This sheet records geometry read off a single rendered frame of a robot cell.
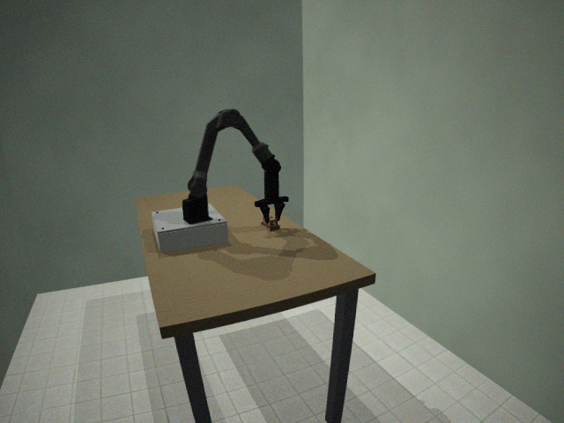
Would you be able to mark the orange rectangular tray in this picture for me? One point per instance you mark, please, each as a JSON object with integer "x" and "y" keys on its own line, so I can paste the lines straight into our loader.
{"x": 270, "y": 228}

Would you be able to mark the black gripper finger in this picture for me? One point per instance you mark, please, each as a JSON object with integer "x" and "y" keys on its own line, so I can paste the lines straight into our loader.
{"x": 265, "y": 209}
{"x": 278, "y": 209}

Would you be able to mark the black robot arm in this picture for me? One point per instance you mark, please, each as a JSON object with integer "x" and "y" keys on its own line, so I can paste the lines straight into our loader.
{"x": 195, "y": 207}

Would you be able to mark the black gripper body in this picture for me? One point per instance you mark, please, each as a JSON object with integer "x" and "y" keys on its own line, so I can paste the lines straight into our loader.
{"x": 270, "y": 197}

